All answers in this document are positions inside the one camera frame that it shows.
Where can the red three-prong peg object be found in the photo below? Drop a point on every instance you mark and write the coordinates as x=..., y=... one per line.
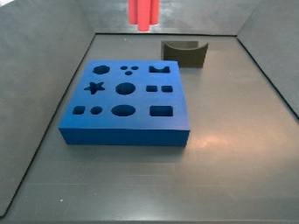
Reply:
x=143, y=13

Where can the blue foam shape-sorter block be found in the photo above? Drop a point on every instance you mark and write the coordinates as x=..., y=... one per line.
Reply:
x=127, y=103

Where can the dark grey curved holder block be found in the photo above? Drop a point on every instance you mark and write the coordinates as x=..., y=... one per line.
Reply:
x=186, y=52

